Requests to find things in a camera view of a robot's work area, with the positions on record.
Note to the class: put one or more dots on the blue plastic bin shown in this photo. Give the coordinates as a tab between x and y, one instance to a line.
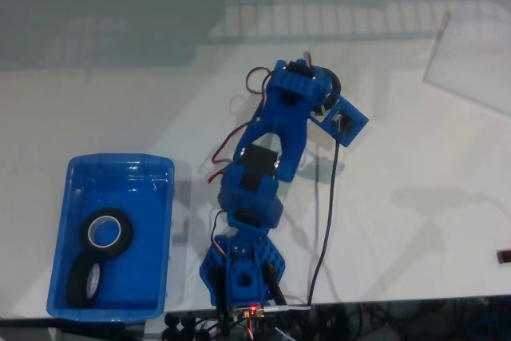
135	269

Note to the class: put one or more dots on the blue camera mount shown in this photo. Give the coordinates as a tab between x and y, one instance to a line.
353	121

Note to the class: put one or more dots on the black tape roll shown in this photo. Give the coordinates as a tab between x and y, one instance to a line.
334	79
125	237
78	281

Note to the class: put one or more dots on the small brown block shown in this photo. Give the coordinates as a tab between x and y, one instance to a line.
504	257

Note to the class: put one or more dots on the black clamp knob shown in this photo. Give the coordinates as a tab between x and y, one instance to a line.
187	323
171	323

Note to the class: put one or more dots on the clear plastic panel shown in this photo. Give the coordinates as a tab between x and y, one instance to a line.
471	61

